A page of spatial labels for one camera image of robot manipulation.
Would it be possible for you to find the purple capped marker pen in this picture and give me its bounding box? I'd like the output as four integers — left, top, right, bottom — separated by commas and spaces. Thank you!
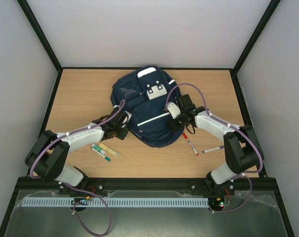
202, 145, 224, 154

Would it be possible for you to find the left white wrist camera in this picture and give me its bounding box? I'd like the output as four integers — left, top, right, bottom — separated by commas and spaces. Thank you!
123, 111, 132, 124

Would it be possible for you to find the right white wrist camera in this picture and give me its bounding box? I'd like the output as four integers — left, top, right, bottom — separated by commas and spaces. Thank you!
165, 102, 181, 119

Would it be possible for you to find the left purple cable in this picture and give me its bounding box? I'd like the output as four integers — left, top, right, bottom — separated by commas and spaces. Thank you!
29, 99, 127, 237

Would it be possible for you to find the navy blue school backpack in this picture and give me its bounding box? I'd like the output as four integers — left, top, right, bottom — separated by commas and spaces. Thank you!
110, 66, 184, 148

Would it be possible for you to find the green white glue stick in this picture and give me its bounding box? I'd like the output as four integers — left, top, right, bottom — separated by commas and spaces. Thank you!
91, 143, 106, 155

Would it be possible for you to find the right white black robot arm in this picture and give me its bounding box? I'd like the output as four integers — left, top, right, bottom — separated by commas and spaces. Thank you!
165, 94, 263, 194

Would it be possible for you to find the light blue slotted cable duct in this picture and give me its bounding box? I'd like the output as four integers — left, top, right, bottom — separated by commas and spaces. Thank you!
21, 197, 209, 208

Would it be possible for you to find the green capped marker pen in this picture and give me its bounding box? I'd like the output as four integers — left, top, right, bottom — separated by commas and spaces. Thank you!
91, 148, 111, 161

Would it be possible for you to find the yellow highlighter pen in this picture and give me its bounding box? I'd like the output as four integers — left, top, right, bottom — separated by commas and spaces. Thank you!
98, 143, 120, 157

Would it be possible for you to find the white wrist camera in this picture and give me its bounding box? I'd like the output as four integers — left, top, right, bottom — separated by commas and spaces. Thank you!
123, 111, 132, 124
165, 102, 181, 119

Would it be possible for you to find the black enclosure frame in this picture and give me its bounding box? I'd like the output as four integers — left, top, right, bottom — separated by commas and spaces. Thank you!
0, 0, 294, 237

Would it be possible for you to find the red capped marker pen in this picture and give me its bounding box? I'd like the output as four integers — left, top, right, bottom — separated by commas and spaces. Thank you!
182, 132, 199, 156

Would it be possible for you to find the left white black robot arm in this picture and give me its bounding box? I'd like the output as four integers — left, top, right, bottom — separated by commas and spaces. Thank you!
25, 107, 132, 187

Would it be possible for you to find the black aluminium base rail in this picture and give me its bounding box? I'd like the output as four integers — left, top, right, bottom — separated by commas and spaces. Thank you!
16, 176, 278, 196

